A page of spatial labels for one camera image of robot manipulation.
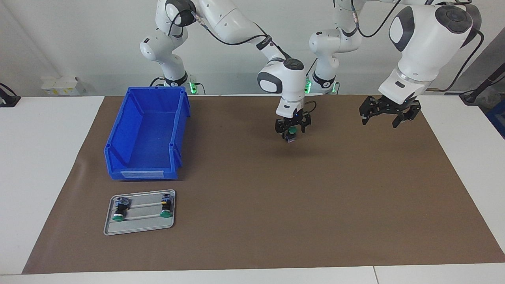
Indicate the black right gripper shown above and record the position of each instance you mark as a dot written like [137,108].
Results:
[291,121]

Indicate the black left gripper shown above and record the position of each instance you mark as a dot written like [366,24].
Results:
[390,105]

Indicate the green push button switch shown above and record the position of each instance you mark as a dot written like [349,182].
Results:
[292,131]
[120,207]
[166,205]

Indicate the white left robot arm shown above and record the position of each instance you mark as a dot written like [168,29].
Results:
[426,39]

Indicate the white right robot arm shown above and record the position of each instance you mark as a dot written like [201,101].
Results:
[232,23]

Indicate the green-lit base connector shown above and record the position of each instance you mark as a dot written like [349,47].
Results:
[309,85]
[193,86]
[335,88]

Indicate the brown table mat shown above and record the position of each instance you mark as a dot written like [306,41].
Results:
[276,197]

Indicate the black stand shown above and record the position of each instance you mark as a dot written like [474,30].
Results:
[483,85]

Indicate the blue crate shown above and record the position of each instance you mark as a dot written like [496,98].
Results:
[499,118]

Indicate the blue plastic storage bin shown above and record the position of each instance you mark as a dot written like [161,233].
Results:
[146,138]

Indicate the grey metal tray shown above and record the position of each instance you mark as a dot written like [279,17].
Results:
[142,227]

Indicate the white cardboard box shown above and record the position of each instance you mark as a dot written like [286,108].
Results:
[59,86]

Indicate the black device on table edge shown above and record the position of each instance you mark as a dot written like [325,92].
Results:
[8,100]

